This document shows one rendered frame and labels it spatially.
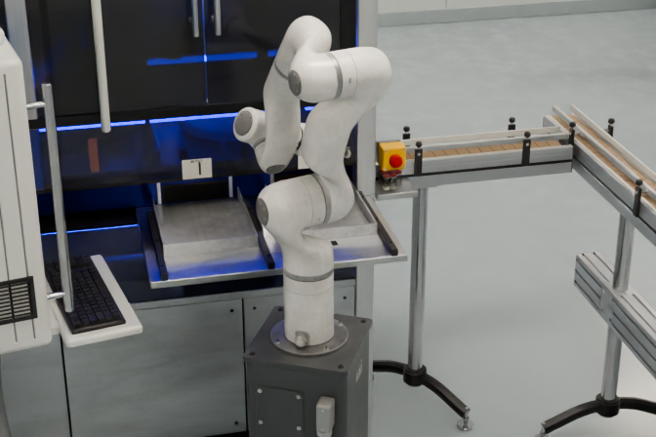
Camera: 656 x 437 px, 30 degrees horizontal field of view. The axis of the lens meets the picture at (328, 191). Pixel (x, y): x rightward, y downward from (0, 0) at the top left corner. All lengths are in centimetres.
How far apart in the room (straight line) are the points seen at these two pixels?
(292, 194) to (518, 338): 211
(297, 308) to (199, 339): 95
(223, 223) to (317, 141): 94
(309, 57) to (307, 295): 63
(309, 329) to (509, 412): 151
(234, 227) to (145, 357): 56
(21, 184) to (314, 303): 74
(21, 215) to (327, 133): 79
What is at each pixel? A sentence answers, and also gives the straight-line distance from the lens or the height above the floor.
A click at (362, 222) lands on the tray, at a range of 352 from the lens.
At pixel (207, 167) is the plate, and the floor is 102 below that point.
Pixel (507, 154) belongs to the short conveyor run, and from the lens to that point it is 391.
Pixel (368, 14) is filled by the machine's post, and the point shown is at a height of 145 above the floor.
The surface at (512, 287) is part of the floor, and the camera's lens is 507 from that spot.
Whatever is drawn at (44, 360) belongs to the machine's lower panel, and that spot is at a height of 44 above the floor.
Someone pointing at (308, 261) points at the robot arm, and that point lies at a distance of 283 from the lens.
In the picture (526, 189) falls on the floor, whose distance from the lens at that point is 597.
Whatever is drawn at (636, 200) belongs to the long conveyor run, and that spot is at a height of 94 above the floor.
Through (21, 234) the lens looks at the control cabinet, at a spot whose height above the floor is 112.
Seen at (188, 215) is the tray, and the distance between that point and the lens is 359.
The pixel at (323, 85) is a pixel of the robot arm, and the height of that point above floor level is 158.
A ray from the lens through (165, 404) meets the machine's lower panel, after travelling 391.
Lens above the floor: 240
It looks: 24 degrees down
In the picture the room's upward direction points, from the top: straight up
